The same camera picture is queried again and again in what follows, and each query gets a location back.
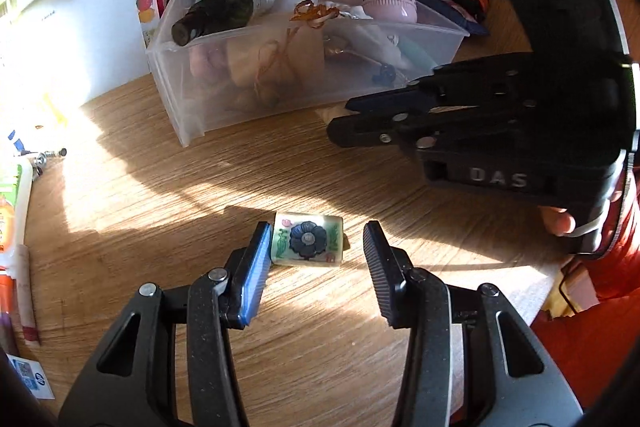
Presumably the floral ceramic tile magnet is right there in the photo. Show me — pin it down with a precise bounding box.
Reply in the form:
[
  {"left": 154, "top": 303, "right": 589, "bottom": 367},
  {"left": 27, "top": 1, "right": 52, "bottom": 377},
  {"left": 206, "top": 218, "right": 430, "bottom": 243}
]
[{"left": 270, "top": 212, "right": 345, "bottom": 267}]

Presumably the green spray bottle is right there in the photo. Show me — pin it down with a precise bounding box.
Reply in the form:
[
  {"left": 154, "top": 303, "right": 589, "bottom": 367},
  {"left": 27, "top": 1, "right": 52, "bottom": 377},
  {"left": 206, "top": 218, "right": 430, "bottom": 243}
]
[{"left": 171, "top": 0, "right": 277, "bottom": 46}]

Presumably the person's right hand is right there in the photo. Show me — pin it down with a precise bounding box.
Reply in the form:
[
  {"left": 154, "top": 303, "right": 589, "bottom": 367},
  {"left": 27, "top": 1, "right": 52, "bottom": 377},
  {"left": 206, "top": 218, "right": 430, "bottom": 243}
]
[{"left": 538, "top": 188, "right": 626, "bottom": 238}]

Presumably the mint green tube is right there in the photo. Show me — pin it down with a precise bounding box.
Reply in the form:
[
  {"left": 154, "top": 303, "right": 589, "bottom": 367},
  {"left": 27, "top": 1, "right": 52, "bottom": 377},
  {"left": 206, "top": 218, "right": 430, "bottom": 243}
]
[{"left": 397, "top": 36, "right": 437, "bottom": 75}]

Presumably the blue pencil pouch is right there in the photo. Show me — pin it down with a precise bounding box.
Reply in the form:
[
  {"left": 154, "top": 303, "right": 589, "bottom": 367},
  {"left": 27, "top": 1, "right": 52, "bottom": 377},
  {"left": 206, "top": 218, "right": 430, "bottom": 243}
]
[{"left": 416, "top": 0, "right": 489, "bottom": 37}]

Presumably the crumpled beige paper ball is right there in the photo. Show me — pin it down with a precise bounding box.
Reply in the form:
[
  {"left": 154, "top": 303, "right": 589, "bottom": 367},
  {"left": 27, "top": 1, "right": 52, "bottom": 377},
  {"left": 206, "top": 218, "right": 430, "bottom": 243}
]
[{"left": 316, "top": 105, "right": 352, "bottom": 124}]

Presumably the orange jacket sleeve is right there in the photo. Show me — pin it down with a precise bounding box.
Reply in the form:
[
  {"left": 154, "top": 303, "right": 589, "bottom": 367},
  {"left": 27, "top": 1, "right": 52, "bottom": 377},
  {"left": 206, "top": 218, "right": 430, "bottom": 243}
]
[{"left": 529, "top": 166, "right": 640, "bottom": 413}]

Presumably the clear plastic storage bin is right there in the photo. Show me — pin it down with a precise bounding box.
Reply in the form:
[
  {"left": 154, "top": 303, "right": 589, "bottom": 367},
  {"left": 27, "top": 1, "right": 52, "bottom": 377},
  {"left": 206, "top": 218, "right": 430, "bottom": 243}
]
[{"left": 148, "top": 0, "right": 469, "bottom": 145}]

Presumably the white printed paper sheet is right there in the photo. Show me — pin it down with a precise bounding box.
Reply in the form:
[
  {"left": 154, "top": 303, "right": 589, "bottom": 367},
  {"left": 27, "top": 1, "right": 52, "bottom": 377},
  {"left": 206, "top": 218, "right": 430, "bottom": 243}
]
[{"left": 1, "top": 0, "right": 149, "bottom": 121}]

